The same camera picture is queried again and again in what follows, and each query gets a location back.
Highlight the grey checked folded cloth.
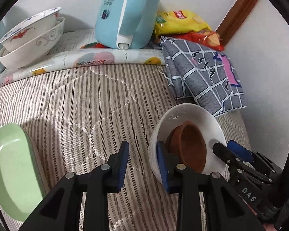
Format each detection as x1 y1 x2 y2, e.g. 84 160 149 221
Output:
161 37 246 117

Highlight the red chips bag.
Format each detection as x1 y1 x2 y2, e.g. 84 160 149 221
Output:
171 30 224 51

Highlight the rolled fruit print tablecloth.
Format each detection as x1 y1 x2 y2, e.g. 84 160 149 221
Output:
0 49 165 87

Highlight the light blue electric kettle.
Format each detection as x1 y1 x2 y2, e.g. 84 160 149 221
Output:
95 0 160 50

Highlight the patterned bowl with red design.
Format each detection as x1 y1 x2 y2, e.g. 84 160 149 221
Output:
0 7 61 52

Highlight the yellow chips bag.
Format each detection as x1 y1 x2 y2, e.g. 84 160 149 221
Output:
154 10 211 37

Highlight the large white bowl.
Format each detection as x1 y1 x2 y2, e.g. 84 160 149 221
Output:
0 17 65 69

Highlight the brown small bowl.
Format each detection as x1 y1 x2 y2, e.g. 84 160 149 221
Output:
165 126 182 160
179 121 207 173

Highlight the brown door frame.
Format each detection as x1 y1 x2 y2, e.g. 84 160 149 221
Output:
216 0 259 46

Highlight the green square plate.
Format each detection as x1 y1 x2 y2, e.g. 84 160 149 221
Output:
0 123 49 222

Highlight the white ceramic bowl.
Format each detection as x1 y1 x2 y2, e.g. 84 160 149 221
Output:
148 103 227 183

